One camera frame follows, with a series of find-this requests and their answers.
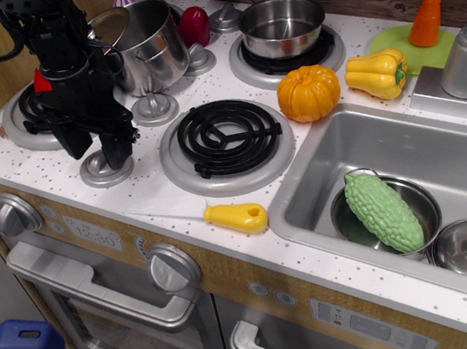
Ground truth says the orange toy carrot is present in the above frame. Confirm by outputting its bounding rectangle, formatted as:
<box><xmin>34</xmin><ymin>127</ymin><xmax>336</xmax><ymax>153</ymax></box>
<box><xmin>408</xmin><ymin>0</ymin><xmax>441</xmax><ymax>48</ymax></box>

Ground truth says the grey right oven knob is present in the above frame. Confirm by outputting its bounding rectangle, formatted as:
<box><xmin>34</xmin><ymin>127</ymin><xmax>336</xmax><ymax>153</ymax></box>
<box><xmin>147</xmin><ymin>242</ymin><xmax>201</xmax><ymax>294</ymax></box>

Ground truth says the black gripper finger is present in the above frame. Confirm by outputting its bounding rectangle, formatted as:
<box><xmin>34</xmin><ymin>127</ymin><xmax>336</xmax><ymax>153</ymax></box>
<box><xmin>51</xmin><ymin>122</ymin><xmax>92</xmax><ymax>160</ymax></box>
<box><xmin>98</xmin><ymin>128</ymin><xmax>138</xmax><ymax>171</ymax></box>

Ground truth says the orange toy pumpkin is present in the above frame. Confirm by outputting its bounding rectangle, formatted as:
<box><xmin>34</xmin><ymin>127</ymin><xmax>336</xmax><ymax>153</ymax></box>
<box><xmin>277</xmin><ymin>64</ymin><xmax>341</xmax><ymax>123</ymax></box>

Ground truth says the green toy bitter gourd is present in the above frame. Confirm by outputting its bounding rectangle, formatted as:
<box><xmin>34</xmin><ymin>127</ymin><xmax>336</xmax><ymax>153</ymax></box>
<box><xmin>344</xmin><ymin>172</ymin><xmax>425</xmax><ymax>253</ymax></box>

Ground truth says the grey oven door handle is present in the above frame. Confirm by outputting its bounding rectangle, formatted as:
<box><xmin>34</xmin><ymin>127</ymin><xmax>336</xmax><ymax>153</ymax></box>
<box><xmin>6</xmin><ymin>242</ymin><xmax>195</xmax><ymax>333</ymax></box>

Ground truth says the steel pot in sink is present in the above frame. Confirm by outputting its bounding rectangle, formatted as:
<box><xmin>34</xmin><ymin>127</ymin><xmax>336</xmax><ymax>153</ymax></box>
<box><xmin>330</xmin><ymin>168</ymin><xmax>442</xmax><ymax>260</ymax></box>

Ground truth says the yellow handled toy knife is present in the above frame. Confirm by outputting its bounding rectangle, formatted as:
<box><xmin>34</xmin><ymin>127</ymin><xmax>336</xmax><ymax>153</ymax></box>
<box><xmin>127</xmin><ymin>197</ymin><xmax>269</xmax><ymax>234</ymax></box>

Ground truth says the black burner coil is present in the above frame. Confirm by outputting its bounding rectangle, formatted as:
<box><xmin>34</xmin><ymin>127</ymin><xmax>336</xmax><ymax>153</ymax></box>
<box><xmin>239</xmin><ymin>27</ymin><xmax>336</xmax><ymax>75</ymax></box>
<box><xmin>176</xmin><ymin>100</ymin><xmax>283</xmax><ymax>179</ymax></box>
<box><xmin>18</xmin><ymin>83</ymin><xmax>52</xmax><ymax>136</ymax></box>

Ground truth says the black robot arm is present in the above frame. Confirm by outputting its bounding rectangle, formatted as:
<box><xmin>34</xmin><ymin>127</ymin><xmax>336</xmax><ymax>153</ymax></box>
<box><xmin>0</xmin><ymin>0</ymin><xmax>137</xmax><ymax>170</ymax></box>

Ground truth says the grey stove knob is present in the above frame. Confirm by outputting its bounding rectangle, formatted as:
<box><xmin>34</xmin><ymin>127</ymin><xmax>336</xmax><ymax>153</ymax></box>
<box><xmin>79</xmin><ymin>150</ymin><xmax>134</xmax><ymax>189</ymax></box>
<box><xmin>184</xmin><ymin>43</ymin><xmax>216</xmax><ymax>77</ymax></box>
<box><xmin>131</xmin><ymin>92</ymin><xmax>179</xmax><ymax>127</ymax></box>
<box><xmin>209</xmin><ymin>2</ymin><xmax>242</xmax><ymax>34</ymax></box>

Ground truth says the tall steel pot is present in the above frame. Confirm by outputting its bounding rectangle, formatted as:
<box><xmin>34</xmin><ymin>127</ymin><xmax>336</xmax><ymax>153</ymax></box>
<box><xmin>107</xmin><ymin>0</ymin><xmax>190</xmax><ymax>97</ymax></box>

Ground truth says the black back burner coil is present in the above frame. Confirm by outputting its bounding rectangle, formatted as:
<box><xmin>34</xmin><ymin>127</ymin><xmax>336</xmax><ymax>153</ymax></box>
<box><xmin>239</xmin><ymin>27</ymin><xmax>336</xmax><ymax>75</ymax></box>

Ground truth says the green round plate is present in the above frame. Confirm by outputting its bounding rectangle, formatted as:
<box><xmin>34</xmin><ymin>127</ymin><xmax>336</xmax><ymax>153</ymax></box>
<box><xmin>367</xmin><ymin>25</ymin><xmax>456</xmax><ymax>76</ymax></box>

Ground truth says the grey oven knob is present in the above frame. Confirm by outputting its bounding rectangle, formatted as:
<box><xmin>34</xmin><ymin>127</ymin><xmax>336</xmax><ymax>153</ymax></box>
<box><xmin>147</xmin><ymin>242</ymin><xmax>201</xmax><ymax>294</ymax></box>
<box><xmin>0</xmin><ymin>193</ymin><xmax>44</xmax><ymax>237</ymax></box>

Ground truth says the silver sink basin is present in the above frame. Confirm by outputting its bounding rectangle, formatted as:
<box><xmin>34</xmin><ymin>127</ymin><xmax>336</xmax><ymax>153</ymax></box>
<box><xmin>268</xmin><ymin>104</ymin><xmax>467</xmax><ymax>293</ymax></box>

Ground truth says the black front burner coil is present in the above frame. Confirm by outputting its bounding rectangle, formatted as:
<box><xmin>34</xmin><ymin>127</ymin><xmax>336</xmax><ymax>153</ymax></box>
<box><xmin>176</xmin><ymin>100</ymin><xmax>283</xmax><ymax>179</ymax></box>

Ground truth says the red toy vegetable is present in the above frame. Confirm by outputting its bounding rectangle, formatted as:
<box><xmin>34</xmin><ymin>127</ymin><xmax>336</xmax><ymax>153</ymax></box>
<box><xmin>178</xmin><ymin>6</ymin><xmax>210</xmax><ymax>48</ymax></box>

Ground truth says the grey left oven knob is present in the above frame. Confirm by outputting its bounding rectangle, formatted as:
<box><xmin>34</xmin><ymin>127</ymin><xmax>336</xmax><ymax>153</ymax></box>
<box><xmin>0</xmin><ymin>193</ymin><xmax>44</xmax><ymax>237</ymax></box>

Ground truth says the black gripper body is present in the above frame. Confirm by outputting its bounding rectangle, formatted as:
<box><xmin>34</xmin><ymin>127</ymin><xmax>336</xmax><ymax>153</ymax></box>
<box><xmin>26</xmin><ymin>38</ymin><xmax>137</xmax><ymax>148</ymax></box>

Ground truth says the black left burner coil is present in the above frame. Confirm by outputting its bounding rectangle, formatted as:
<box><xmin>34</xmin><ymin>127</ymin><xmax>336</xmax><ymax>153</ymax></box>
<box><xmin>18</xmin><ymin>83</ymin><xmax>52</xmax><ymax>136</ymax></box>

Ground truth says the yellow toy bell pepper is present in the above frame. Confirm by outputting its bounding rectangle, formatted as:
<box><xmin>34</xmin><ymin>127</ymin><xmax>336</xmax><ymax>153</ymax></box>
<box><xmin>345</xmin><ymin>48</ymin><xmax>408</xmax><ymax>100</ymax></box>

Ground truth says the steel saucepan on burner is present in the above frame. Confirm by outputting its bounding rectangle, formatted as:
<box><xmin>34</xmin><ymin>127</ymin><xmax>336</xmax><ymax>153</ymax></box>
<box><xmin>237</xmin><ymin>0</ymin><xmax>325</xmax><ymax>60</ymax></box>

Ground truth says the grey back stove knob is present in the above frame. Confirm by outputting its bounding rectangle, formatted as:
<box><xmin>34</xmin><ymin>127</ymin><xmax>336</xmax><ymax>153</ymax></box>
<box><xmin>209</xmin><ymin>2</ymin><xmax>242</xmax><ymax>34</ymax></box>

